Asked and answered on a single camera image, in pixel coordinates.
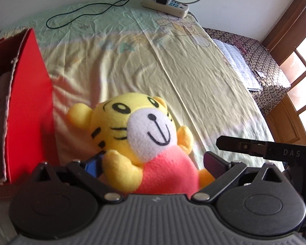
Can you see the wooden door with window panes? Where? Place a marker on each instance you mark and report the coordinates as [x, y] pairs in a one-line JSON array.
[[283, 122]]

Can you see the red cardboard box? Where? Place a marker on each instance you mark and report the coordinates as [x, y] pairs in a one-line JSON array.
[[28, 94]]

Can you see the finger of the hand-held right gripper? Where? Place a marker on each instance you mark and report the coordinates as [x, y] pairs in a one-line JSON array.
[[241, 146]]

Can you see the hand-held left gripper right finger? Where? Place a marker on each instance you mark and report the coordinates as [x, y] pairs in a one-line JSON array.
[[215, 163]]

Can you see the white paper document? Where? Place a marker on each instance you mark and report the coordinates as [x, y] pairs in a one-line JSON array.
[[237, 63]]

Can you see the white power strip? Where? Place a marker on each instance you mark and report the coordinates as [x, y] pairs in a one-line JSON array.
[[165, 6]]

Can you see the cartoon printed bed sheet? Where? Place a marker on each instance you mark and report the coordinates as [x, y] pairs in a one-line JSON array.
[[193, 94]]

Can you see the patterned side table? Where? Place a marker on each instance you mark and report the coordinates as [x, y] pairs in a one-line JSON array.
[[267, 63]]

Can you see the yellow tiger plush toy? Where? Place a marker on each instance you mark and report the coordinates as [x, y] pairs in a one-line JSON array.
[[142, 132]]

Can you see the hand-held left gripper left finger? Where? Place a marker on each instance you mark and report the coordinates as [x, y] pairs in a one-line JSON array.
[[93, 166]]

